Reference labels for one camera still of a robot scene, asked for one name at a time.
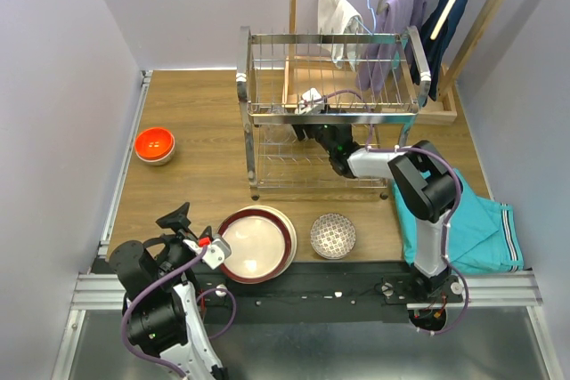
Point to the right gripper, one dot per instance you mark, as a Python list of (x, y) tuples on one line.
[(298, 129)]

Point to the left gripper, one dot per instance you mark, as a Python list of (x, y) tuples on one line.
[(186, 231)]

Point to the clear plastic cup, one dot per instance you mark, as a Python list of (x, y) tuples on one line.
[(277, 137)]

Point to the metal two-tier dish rack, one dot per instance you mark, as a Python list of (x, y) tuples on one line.
[(305, 164)]

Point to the orange bowl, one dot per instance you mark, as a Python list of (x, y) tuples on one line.
[(155, 146)]

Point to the patterned small bowl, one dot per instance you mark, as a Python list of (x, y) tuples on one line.
[(332, 236)]

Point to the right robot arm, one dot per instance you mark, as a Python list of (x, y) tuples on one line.
[(430, 190)]

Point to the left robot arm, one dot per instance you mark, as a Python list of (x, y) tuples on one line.
[(163, 301)]

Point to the wooden clothes rack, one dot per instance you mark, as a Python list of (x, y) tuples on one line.
[(302, 73)]

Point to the red rimmed white plate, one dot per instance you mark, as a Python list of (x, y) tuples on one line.
[(260, 244)]

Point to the lavender towel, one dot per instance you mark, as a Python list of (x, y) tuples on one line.
[(377, 58)]

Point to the pale green plate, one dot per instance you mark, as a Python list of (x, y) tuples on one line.
[(292, 233)]

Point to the white cloth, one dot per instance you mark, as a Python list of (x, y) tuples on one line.
[(339, 17)]

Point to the navy blue garment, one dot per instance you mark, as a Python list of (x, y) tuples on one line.
[(434, 50)]

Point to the teal cloth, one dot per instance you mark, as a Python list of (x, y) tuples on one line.
[(483, 238)]

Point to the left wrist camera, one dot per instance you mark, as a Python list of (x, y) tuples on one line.
[(214, 251)]

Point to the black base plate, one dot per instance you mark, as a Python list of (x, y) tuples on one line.
[(312, 292)]

